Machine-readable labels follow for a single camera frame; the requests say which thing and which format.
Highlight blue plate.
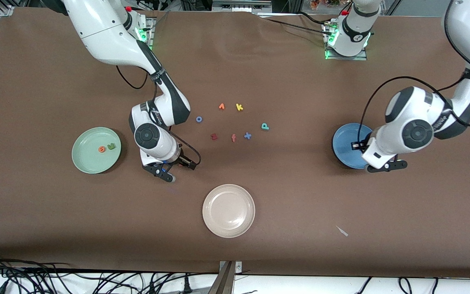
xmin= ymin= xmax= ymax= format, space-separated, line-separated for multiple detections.
xmin=332 ymin=123 xmax=374 ymax=169

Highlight beige plate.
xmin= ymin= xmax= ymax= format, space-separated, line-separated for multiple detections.
xmin=202 ymin=184 xmax=256 ymax=238

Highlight brown table cover sheet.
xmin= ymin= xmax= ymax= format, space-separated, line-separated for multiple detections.
xmin=0 ymin=7 xmax=470 ymax=279

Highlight green plate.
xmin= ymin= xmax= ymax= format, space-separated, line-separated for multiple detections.
xmin=71 ymin=127 xmax=122 ymax=174

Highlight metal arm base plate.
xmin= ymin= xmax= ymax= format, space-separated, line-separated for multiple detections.
xmin=143 ymin=17 xmax=155 ymax=50
xmin=324 ymin=20 xmax=368 ymax=61

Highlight aluminium profile post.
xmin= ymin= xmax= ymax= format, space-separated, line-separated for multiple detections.
xmin=218 ymin=261 xmax=243 ymax=294

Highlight black cable on table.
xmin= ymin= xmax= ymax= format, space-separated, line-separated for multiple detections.
xmin=264 ymin=18 xmax=329 ymax=34
xmin=296 ymin=11 xmax=331 ymax=26

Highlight aluminium frame rail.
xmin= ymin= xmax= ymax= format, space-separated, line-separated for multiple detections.
xmin=212 ymin=0 xmax=273 ymax=13

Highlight tangle of black cables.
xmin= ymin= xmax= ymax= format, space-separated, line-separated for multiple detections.
xmin=0 ymin=251 xmax=219 ymax=294

